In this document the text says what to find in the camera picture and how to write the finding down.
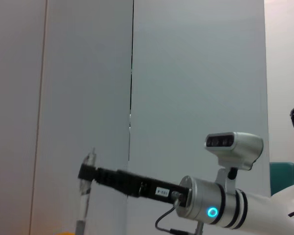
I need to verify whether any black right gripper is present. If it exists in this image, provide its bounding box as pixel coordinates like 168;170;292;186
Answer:
77;164;192;208

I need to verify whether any silver pen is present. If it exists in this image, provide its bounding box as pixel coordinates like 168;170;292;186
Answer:
75;147;97;235

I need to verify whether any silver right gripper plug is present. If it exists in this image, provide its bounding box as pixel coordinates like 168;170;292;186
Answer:
171;191;186;206

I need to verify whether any teal chair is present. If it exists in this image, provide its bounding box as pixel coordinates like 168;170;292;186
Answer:
269;162;294;197

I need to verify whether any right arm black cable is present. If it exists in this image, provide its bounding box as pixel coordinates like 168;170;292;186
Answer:
155;205;199;234

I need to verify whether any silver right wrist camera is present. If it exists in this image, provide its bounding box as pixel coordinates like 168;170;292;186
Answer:
205;132;264;190

